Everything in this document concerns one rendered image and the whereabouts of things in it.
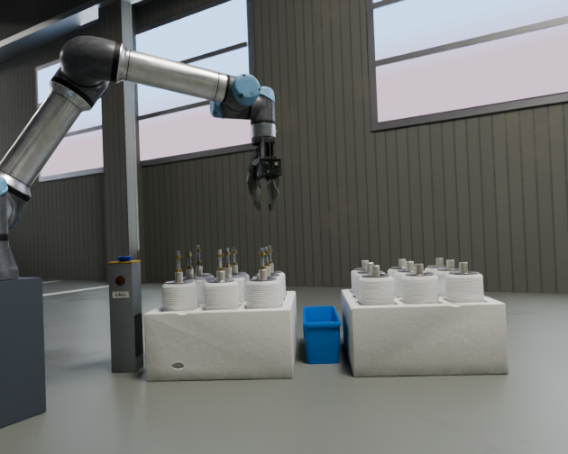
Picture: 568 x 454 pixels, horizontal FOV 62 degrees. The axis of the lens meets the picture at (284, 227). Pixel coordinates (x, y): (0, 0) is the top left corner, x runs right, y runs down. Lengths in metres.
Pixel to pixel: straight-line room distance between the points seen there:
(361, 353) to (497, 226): 1.81
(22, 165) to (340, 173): 2.28
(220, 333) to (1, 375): 0.49
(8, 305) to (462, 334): 1.06
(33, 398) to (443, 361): 0.97
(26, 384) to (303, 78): 2.77
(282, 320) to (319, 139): 2.22
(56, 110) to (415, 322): 1.05
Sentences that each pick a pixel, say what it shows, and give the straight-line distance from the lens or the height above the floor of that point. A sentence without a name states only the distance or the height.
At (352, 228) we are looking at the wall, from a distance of 3.16.
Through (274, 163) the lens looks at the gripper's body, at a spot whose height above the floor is 0.58.
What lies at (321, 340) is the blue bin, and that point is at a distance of 1.38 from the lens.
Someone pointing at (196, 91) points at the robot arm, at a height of 0.75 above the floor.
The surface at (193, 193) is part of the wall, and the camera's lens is 3.93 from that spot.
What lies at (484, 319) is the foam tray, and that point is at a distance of 1.31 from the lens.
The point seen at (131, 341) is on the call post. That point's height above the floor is 0.09.
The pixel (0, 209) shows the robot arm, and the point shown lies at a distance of 1.18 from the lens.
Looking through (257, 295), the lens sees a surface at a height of 0.21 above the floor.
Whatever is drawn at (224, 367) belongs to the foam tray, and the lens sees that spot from 1.29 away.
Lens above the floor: 0.38
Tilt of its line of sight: 1 degrees up
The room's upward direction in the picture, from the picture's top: 2 degrees counter-clockwise
